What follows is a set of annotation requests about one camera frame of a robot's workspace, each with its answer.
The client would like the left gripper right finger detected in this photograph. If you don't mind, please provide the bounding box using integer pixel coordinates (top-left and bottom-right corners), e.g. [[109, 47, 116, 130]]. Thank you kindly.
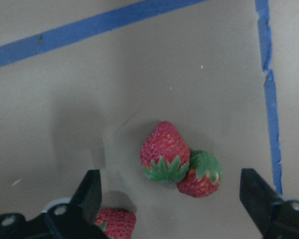
[[239, 168, 283, 239]]

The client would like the red strawberry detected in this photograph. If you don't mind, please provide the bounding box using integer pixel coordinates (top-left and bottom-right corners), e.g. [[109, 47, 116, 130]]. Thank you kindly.
[[95, 208, 137, 239], [140, 121, 190, 184], [176, 150, 223, 198]]

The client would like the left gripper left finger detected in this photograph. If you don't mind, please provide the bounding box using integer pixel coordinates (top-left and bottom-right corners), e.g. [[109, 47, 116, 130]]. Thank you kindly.
[[70, 170, 102, 224]]

